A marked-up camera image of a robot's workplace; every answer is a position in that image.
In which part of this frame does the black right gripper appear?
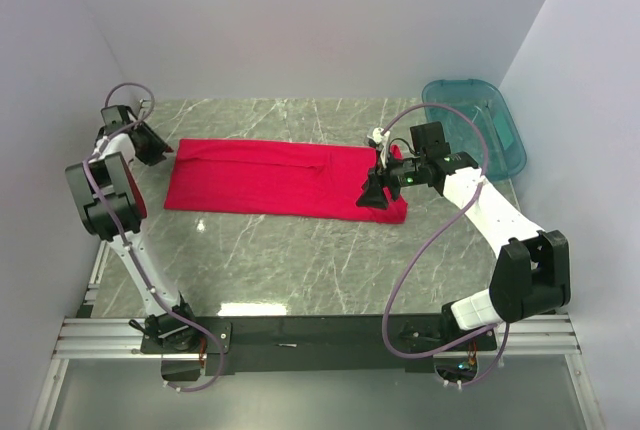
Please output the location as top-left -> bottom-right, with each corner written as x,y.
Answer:
356,150 -> 427,211

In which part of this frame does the red t shirt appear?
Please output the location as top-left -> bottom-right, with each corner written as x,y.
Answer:
164,139 -> 408,224

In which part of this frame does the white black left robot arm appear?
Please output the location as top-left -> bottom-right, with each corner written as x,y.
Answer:
65,105 -> 201,353

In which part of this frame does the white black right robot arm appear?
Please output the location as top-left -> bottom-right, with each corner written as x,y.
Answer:
356,123 -> 571,349

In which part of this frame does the teal plastic bin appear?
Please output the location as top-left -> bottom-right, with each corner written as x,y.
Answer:
421,79 -> 527,182

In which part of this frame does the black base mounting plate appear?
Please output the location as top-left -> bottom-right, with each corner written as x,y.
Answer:
140,314 -> 497,375

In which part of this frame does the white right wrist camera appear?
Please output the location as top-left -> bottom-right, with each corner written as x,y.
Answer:
365,127 -> 390,168

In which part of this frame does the aluminium front rail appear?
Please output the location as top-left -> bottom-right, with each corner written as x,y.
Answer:
52,314 -> 582,360

